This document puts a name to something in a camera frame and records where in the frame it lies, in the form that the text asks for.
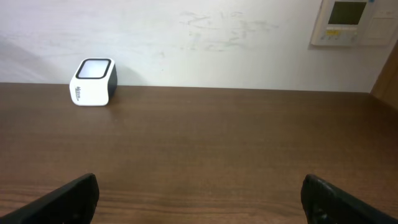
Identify white wall control panel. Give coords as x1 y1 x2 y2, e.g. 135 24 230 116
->
310 0 397 47

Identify white barcode scanner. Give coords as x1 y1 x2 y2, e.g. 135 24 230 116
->
69 58 118 106

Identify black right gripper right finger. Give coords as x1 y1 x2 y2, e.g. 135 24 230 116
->
300 174 397 224

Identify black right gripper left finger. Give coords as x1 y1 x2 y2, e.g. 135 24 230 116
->
1 173 100 224

